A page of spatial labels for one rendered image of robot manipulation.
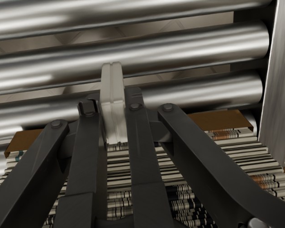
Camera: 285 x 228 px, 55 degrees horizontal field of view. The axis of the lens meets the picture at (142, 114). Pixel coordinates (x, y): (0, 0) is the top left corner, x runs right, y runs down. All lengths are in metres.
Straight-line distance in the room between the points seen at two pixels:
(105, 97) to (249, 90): 0.25
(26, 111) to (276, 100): 0.33
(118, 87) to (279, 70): 0.26
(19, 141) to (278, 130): 0.35
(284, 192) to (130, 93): 0.17
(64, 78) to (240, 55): 0.21
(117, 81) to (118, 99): 0.03
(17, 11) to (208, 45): 0.21
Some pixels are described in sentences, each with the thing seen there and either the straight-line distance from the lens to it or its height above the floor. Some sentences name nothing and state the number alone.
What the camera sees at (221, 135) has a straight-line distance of 0.33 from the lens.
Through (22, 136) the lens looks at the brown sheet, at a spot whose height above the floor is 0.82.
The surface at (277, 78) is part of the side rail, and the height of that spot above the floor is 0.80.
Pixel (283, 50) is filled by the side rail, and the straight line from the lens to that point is 0.38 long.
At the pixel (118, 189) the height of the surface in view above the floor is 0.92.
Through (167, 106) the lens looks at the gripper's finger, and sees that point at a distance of 0.15.
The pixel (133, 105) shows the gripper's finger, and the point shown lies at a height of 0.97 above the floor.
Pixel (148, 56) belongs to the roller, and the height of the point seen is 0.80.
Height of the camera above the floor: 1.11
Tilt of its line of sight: 59 degrees down
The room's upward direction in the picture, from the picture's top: 168 degrees clockwise
